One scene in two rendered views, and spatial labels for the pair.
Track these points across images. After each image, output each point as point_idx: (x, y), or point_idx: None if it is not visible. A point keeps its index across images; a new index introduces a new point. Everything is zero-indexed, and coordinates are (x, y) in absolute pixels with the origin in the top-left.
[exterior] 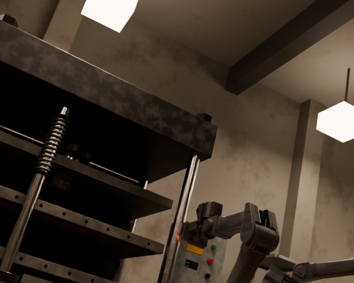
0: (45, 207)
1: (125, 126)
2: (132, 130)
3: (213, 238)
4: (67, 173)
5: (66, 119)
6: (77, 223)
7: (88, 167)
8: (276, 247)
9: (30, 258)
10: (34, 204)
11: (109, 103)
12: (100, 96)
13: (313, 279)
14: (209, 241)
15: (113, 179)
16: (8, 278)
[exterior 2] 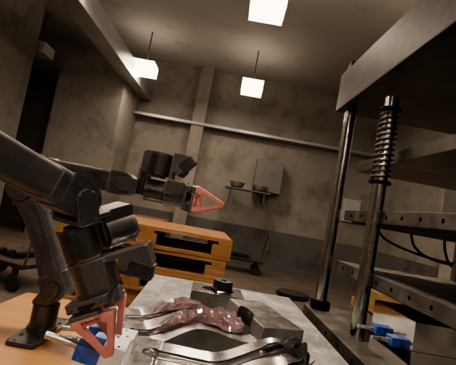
0: (389, 217)
1: (448, 53)
2: None
3: (142, 197)
4: (440, 163)
5: (387, 110)
6: (412, 226)
7: (428, 143)
8: (6, 193)
9: (381, 282)
10: (371, 219)
11: (399, 54)
12: (392, 56)
13: (42, 201)
14: None
15: None
16: (213, 283)
